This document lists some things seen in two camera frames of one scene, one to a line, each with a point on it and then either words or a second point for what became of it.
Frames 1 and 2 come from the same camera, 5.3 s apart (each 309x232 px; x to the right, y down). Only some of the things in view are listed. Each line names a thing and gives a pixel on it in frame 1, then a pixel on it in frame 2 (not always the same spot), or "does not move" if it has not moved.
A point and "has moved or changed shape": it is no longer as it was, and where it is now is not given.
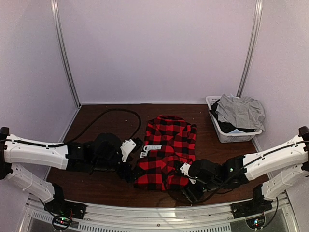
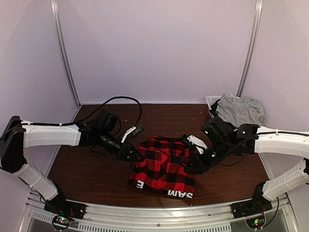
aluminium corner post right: (257, 21) does not move
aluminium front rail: (37, 218) does not move
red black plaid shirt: (169, 140) has moved or changed shape
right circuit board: (255, 223) does not move
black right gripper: (190, 194) → (197, 161)
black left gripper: (130, 177) → (124, 151)
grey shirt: (245, 112) does not move
